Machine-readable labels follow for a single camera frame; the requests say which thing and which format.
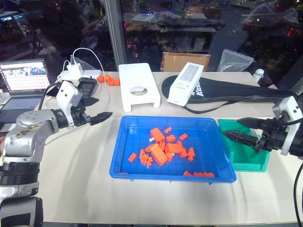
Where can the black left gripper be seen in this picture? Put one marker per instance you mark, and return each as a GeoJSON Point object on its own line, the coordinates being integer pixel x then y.
{"type": "Point", "coordinates": [78, 116]}

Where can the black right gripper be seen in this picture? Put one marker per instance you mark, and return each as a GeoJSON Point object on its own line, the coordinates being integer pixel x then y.
{"type": "Point", "coordinates": [272, 137]}

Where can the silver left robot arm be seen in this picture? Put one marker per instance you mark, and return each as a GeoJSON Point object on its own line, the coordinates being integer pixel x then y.
{"type": "Point", "coordinates": [26, 137]}

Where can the green plastic tray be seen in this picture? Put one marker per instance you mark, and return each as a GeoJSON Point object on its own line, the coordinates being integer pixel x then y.
{"type": "Point", "coordinates": [246, 156]}

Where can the white rectangular device box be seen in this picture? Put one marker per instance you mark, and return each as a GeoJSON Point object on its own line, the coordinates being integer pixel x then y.
{"type": "Point", "coordinates": [184, 87]}

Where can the brown cardboard box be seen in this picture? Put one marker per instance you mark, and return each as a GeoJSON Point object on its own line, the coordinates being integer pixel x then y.
{"type": "Point", "coordinates": [180, 61]}

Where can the black power adapter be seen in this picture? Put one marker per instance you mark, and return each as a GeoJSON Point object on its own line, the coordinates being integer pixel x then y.
{"type": "Point", "coordinates": [87, 86]}

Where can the white power strip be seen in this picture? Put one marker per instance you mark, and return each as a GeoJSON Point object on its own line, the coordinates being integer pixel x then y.
{"type": "Point", "coordinates": [90, 73]}

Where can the black racket bag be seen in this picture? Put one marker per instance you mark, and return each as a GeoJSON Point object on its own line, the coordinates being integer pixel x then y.
{"type": "Point", "coordinates": [236, 88]}

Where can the blue plastic tray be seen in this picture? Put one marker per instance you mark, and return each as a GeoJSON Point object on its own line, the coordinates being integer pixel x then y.
{"type": "Point", "coordinates": [132, 132]}

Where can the white plug charger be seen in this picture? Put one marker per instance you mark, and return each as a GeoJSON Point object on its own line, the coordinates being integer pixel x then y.
{"type": "Point", "coordinates": [75, 68]}

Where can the white plastic step stand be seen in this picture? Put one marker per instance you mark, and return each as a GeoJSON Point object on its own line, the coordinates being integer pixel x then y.
{"type": "Point", "coordinates": [137, 75]}

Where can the white bottle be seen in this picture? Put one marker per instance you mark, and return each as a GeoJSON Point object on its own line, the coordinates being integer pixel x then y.
{"type": "Point", "coordinates": [258, 75]}

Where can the long orange building block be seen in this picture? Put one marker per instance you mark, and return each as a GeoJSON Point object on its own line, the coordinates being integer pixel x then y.
{"type": "Point", "coordinates": [204, 175]}

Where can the large orange building block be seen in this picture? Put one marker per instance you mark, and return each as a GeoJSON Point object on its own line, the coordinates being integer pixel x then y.
{"type": "Point", "coordinates": [159, 154]}
{"type": "Point", "coordinates": [158, 134]}

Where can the clear plastic bag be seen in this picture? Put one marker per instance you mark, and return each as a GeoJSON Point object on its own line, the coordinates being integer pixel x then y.
{"type": "Point", "coordinates": [233, 61]}

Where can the open laptop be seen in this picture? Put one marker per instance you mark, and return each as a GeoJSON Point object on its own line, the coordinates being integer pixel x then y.
{"type": "Point", "coordinates": [23, 78]}

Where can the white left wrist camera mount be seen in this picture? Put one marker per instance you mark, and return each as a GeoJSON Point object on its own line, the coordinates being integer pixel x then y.
{"type": "Point", "coordinates": [66, 94]}

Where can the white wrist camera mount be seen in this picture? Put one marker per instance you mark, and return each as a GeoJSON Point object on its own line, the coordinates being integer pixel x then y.
{"type": "Point", "coordinates": [287, 113]}
{"type": "Point", "coordinates": [66, 94]}

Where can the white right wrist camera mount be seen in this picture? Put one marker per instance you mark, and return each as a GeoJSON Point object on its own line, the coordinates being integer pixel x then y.
{"type": "Point", "coordinates": [287, 113]}

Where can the grey window frame post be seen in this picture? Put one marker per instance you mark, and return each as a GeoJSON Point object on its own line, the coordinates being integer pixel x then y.
{"type": "Point", "coordinates": [116, 35]}

